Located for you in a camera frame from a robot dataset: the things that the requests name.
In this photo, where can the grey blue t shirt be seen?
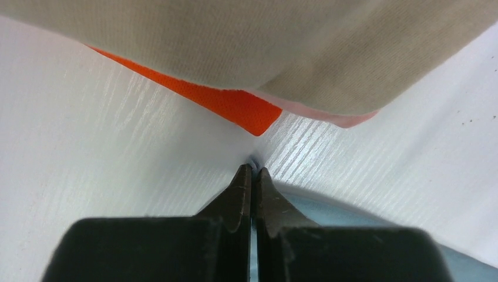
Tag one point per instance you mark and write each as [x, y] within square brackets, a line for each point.
[327, 212]

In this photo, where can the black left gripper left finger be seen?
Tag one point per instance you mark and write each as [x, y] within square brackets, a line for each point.
[212, 245]

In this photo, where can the beige folded t shirt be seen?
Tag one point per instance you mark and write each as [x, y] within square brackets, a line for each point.
[340, 57]

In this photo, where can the pink folded t shirt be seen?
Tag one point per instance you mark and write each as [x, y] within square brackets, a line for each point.
[343, 121]

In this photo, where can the orange folded t shirt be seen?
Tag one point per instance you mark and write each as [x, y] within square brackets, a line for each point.
[249, 112]

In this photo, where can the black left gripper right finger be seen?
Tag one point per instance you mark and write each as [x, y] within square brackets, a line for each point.
[292, 247]

